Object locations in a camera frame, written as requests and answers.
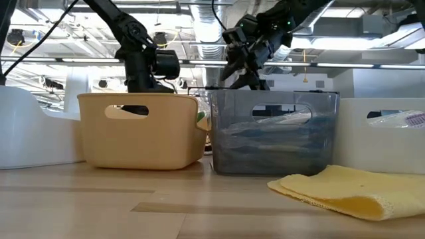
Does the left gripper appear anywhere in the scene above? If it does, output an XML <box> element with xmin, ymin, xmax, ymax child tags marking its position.
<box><xmin>121</xmin><ymin>45</ymin><xmax>174</xmax><ymax>116</ymax></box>

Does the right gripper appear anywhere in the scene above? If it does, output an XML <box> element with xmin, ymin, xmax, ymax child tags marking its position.
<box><xmin>220</xmin><ymin>12</ymin><xmax>296</xmax><ymax>91</ymax></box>

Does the orange plastic bin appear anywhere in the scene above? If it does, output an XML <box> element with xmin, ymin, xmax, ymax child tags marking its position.
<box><xmin>76</xmin><ymin>92</ymin><xmax>209</xmax><ymax>171</ymax></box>

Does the green toothbrush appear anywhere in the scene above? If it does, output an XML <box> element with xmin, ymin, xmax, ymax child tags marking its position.
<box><xmin>195</xmin><ymin>99</ymin><xmax>211</xmax><ymax>132</ymax></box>

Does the blue toothbrush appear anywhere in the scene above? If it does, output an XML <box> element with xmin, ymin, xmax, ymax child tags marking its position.
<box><xmin>215</xmin><ymin>111</ymin><xmax>333</xmax><ymax>167</ymax></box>

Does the grey translucent plastic bin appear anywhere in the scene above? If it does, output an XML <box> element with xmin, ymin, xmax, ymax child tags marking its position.
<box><xmin>208</xmin><ymin>89</ymin><xmax>340</xmax><ymax>177</ymax></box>

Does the white plastic bin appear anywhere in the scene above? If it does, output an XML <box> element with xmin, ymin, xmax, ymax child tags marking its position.
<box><xmin>0</xmin><ymin>85</ymin><xmax>86</xmax><ymax>170</ymax></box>
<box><xmin>331</xmin><ymin>98</ymin><xmax>425</xmax><ymax>175</ymax></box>

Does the yellow hanging plug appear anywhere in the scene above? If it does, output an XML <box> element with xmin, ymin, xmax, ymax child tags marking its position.
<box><xmin>301</xmin><ymin>49</ymin><xmax>309</xmax><ymax>84</ymax></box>

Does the white round column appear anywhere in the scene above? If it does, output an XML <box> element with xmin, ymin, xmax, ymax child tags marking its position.
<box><xmin>63</xmin><ymin>68</ymin><xmax>91</xmax><ymax>113</ymax></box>

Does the long ceiling light strip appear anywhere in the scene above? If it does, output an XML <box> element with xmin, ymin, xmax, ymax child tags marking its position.
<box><xmin>0</xmin><ymin>56</ymin><xmax>425</xmax><ymax>70</ymax></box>

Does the ceiling light panel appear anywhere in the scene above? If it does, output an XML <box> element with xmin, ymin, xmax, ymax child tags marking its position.
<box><xmin>282</xmin><ymin>21</ymin><xmax>425</xmax><ymax>52</ymax></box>

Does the yellow folded cloth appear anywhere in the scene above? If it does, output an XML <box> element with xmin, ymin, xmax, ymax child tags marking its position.
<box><xmin>267</xmin><ymin>165</ymin><xmax>425</xmax><ymax>222</ymax></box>

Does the silver ventilation duct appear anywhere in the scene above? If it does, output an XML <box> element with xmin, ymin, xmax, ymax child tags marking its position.
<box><xmin>265</xmin><ymin>0</ymin><xmax>337</xmax><ymax>74</ymax></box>
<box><xmin>191</xmin><ymin>0</ymin><xmax>230</xmax><ymax>88</ymax></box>

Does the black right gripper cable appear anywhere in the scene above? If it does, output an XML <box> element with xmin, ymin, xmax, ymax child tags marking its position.
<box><xmin>211</xmin><ymin>0</ymin><xmax>230</xmax><ymax>31</ymax></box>

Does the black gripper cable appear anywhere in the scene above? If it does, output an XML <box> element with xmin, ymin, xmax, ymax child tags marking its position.
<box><xmin>211</xmin><ymin>0</ymin><xmax>230</xmax><ymax>31</ymax></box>
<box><xmin>0</xmin><ymin>0</ymin><xmax>80</xmax><ymax>77</ymax></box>

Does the black background rig frame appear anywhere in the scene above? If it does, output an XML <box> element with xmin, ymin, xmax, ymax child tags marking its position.
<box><xmin>294</xmin><ymin>89</ymin><xmax>340</xmax><ymax>96</ymax></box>

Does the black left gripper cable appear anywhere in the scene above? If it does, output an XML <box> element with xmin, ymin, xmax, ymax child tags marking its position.
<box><xmin>0</xmin><ymin>0</ymin><xmax>80</xmax><ymax>77</ymax></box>

